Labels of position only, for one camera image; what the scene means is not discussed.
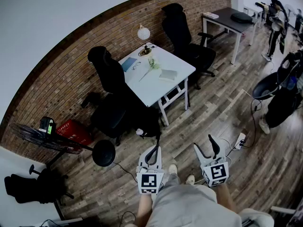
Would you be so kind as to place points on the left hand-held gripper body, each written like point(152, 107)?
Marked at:
point(149, 183)

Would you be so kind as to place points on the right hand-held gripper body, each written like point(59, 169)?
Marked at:
point(216, 171)

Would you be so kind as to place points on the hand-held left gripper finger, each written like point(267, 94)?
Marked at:
point(143, 158)
point(159, 157)

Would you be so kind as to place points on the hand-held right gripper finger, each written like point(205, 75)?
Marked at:
point(217, 149)
point(200, 155)

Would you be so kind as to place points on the person's left forearm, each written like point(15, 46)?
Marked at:
point(144, 207)

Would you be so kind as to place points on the person's right forearm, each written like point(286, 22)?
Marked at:
point(226, 197)

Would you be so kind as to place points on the person's light shoe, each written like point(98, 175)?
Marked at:
point(190, 179)
point(172, 168)

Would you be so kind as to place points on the white power strip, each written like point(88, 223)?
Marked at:
point(239, 141)

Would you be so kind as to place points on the person's grey trousers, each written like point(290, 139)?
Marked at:
point(172, 180)

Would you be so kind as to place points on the person's white shirt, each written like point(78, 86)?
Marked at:
point(189, 207)

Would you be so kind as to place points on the light wooden stick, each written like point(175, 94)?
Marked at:
point(247, 92)

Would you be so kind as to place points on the white folding table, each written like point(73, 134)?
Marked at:
point(156, 89)

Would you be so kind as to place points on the red plastic crate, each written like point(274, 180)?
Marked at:
point(74, 131)

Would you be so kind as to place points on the black swivel chair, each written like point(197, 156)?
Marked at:
point(264, 87)

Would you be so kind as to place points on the black office chair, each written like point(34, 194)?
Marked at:
point(111, 79)
point(177, 32)

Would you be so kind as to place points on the thin-framed eyeglasses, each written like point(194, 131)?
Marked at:
point(136, 66)

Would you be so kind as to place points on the white artificial flower bouquet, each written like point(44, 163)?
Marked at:
point(153, 64)

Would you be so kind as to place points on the blue notebook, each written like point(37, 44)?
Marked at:
point(129, 64)

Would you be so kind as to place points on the black device with label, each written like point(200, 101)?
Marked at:
point(47, 125)

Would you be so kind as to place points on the gold lamp with globe shade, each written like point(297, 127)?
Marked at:
point(143, 33)

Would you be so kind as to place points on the dark desk with white legs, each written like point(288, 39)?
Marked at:
point(227, 20)

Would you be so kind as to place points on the black round bag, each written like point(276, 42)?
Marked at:
point(241, 18)

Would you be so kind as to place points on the white flat box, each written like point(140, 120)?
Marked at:
point(210, 15)

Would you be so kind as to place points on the black pedestal fan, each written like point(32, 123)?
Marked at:
point(103, 153)

